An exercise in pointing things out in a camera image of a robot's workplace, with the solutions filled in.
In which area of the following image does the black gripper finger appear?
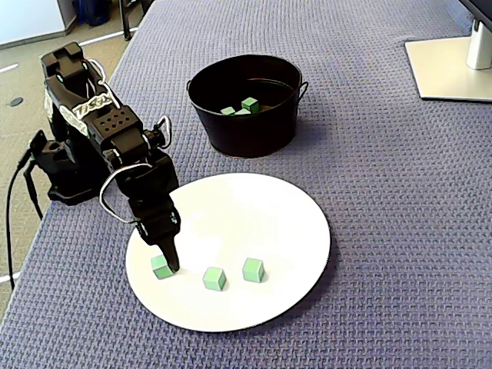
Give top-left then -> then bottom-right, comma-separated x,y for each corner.
158,234 -> 181,273

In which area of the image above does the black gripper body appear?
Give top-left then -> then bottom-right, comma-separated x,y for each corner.
128,191 -> 181,248

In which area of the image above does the white round plate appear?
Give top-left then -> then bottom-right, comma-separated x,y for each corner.
125,171 -> 332,334

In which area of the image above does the black round metal container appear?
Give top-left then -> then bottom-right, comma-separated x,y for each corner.
186,54 -> 310,159

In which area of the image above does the black furniture leg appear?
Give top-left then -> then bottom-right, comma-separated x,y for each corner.
118,0 -> 153,42

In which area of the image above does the dark blue bin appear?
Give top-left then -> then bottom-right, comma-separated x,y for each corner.
75,0 -> 115,28

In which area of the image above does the blue textured table mat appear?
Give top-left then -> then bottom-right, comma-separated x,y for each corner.
0,0 -> 492,369

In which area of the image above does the silver monitor stand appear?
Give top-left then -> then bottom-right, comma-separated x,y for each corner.
404,17 -> 492,103

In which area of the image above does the dark monitor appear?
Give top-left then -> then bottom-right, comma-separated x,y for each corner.
459,0 -> 492,22

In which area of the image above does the white red servo wire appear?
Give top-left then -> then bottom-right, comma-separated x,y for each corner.
152,116 -> 172,150
98,161 -> 154,224

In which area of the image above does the black cable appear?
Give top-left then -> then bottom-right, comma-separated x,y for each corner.
4,148 -> 35,290
22,163 -> 45,221

